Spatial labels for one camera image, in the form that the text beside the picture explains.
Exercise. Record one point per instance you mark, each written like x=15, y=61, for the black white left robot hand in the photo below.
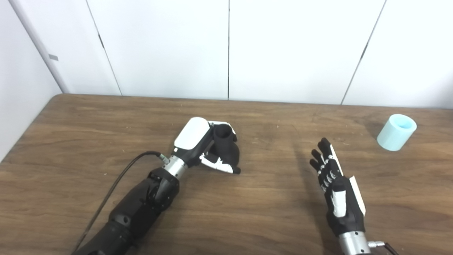
x=191, y=136

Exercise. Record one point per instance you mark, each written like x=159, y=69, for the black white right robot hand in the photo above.
x=348, y=216

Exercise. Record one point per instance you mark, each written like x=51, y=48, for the black nozzle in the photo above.
x=228, y=150

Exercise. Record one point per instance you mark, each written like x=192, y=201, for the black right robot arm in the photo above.
x=354, y=244

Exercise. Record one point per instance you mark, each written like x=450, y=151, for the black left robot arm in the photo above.
x=141, y=205

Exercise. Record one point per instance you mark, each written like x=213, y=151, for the small grey wall tag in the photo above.
x=53, y=57

